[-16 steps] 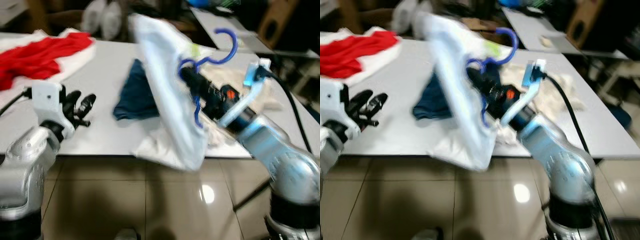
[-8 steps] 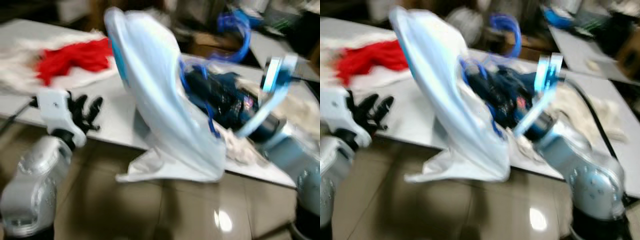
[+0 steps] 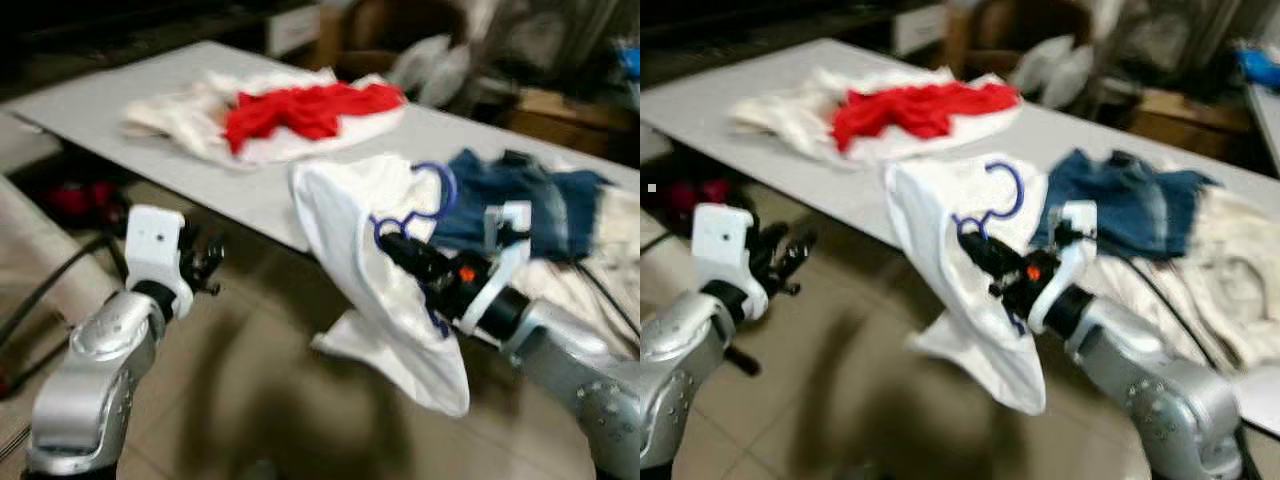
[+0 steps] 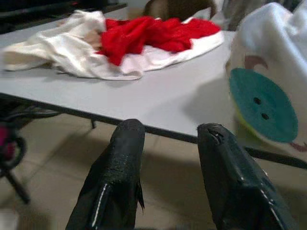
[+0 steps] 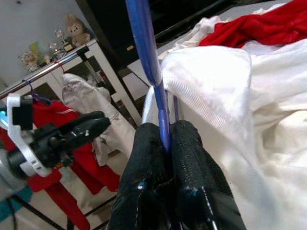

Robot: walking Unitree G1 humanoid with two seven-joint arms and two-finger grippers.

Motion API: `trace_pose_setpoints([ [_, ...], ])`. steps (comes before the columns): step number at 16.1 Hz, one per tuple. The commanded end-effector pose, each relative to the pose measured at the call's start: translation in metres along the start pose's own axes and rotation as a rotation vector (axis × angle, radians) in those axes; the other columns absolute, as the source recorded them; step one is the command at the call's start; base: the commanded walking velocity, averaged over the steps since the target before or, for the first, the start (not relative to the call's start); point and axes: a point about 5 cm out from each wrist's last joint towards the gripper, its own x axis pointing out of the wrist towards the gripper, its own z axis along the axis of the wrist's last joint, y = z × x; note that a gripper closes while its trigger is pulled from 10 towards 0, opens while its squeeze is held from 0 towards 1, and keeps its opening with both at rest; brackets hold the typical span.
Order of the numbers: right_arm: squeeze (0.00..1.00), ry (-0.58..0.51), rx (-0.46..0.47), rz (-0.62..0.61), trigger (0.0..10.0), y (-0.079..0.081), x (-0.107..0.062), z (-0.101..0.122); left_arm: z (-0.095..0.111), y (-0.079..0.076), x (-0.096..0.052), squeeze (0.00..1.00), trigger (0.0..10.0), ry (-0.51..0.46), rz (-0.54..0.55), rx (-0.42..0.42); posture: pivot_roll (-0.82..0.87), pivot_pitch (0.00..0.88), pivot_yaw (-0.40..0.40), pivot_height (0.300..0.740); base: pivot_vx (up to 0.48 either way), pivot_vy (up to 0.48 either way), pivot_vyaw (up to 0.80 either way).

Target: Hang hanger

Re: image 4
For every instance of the white shirt teal green print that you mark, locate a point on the white shirt teal green print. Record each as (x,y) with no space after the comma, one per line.
(263,36)

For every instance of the black stand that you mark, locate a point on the black stand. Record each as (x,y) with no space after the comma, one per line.
(14,184)

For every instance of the large white table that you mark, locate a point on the large white table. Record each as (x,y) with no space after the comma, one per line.
(144,95)

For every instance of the red garment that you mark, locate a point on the red garment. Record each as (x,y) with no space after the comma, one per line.
(144,36)

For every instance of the black shelf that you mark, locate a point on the black shelf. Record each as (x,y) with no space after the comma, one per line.
(36,12)

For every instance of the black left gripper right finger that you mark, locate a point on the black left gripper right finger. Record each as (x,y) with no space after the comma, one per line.
(235,182)

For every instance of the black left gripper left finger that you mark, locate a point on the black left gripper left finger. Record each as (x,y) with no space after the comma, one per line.
(115,172)

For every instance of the ivory garment with tan lining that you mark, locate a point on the ivory garment with tan lining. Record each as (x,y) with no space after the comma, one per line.
(60,48)

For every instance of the pink object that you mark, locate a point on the pink object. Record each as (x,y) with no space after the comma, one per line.
(7,143)

